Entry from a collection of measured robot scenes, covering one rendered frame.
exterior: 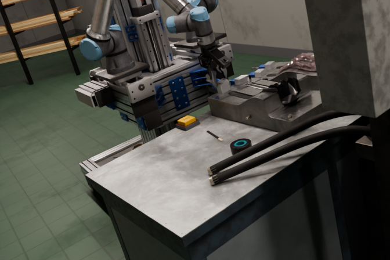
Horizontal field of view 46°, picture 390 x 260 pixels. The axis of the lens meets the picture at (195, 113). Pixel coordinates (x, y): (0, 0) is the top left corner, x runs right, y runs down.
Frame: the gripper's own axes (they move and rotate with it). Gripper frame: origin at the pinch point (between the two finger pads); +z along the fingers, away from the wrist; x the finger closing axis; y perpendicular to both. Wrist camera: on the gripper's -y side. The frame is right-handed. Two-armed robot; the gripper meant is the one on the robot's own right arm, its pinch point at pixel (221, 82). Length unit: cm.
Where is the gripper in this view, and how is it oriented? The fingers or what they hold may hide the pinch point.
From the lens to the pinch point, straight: 210.1
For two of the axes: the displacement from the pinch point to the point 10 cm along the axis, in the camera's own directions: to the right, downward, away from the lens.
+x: -7.4, 5.2, -4.3
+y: -6.2, -2.7, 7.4
